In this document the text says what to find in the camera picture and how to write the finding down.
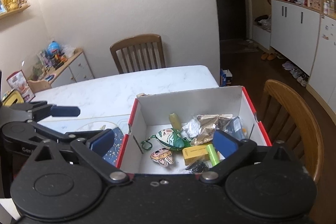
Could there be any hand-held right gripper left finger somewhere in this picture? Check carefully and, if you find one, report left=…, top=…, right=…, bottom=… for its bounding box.
left=25, top=128, right=130, bottom=184

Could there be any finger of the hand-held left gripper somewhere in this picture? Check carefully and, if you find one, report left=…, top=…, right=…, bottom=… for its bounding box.
left=31, top=122, right=105, bottom=144
left=8, top=100, right=81, bottom=122

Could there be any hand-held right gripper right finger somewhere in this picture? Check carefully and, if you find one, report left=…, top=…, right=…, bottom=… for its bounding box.
left=199, top=130, right=305, bottom=184

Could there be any bright green tube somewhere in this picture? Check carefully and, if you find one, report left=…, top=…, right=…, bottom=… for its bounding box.
left=206, top=143, right=221, bottom=167

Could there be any white grey-blue pouch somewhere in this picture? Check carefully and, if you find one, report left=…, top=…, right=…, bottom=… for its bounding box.
left=226, top=116, right=248, bottom=140

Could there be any gold foil snack packet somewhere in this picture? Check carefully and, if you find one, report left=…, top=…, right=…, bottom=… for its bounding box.
left=190, top=114, right=234, bottom=146

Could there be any yellow small carton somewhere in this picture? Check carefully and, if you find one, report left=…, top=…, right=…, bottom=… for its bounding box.
left=182, top=145, right=210, bottom=166

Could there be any bag of black beads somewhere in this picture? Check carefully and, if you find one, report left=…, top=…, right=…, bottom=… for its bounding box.
left=184, top=161, right=210, bottom=174

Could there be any bag of white beads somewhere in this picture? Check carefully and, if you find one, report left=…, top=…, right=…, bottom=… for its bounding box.
left=181, top=118, right=201, bottom=138

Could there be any red cardboard box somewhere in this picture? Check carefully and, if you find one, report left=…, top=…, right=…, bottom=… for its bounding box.
left=115, top=85, right=273, bottom=175

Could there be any pale yellow tube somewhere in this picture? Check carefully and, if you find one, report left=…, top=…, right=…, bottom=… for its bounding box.
left=169, top=113, right=182, bottom=130

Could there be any green white fish plush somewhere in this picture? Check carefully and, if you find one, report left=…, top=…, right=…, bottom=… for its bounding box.
left=141, top=128, right=184, bottom=152

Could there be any brown-trimmed plush toy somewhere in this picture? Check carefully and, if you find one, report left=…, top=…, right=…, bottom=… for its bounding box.
left=150, top=149, right=175, bottom=167

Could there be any small light wooden chair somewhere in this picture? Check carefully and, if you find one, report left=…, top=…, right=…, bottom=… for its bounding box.
left=27, top=79, right=52, bottom=93

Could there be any yellow plastic holder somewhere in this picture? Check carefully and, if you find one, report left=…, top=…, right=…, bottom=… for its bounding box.
left=1, top=90, right=26, bottom=106

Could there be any low white sideboard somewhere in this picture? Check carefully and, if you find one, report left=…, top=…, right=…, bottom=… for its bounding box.
left=28, top=48, right=95, bottom=88

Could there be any red snack bag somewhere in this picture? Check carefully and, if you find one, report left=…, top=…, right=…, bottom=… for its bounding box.
left=7, top=70, right=36, bottom=103

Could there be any clear plastic bag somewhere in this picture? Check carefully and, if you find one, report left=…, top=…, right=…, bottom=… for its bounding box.
left=62, top=44, right=75, bottom=57

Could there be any blue globe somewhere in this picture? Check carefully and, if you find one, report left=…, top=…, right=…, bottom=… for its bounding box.
left=47, top=41, right=62, bottom=55

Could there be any blue box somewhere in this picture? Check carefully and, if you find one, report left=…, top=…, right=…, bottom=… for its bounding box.
left=220, top=69, right=234, bottom=87

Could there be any light wooden curved-back chair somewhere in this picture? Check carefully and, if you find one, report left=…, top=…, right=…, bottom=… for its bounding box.
left=259, top=79, right=325, bottom=184

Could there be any dark wooden slat-back chair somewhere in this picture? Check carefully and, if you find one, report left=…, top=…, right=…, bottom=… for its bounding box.
left=110, top=34, right=166, bottom=75

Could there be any white sneakers pair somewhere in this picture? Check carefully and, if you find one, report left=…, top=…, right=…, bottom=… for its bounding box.
left=290, top=68, right=310, bottom=87

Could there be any grey crumpled plastic bag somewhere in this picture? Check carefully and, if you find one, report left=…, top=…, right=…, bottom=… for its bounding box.
left=259, top=15, right=272, bottom=32

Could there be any wooden wall shelf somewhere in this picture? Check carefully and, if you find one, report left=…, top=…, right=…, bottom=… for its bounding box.
left=0, top=4, right=31, bottom=20

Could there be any white and wood wall cabinet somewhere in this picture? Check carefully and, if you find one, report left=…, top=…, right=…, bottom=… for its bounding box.
left=245, top=0, right=336, bottom=114

